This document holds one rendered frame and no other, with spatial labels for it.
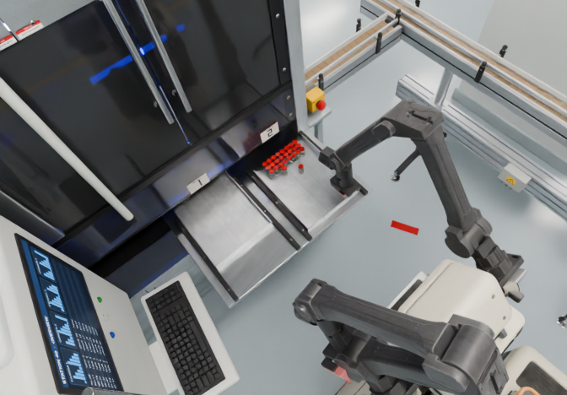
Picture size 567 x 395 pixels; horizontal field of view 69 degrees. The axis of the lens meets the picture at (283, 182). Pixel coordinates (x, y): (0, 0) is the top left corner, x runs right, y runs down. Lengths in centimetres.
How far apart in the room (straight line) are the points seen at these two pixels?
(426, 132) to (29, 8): 85
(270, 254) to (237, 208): 24
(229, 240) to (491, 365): 106
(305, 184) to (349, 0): 245
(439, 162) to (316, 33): 262
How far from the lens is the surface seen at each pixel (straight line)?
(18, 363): 96
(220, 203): 167
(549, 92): 202
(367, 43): 208
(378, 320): 84
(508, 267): 125
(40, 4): 99
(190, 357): 158
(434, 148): 103
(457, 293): 103
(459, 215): 115
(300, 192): 164
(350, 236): 251
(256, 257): 155
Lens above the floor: 232
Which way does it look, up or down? 60 degrees down
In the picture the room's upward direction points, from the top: 11 degrees counter-clockwise
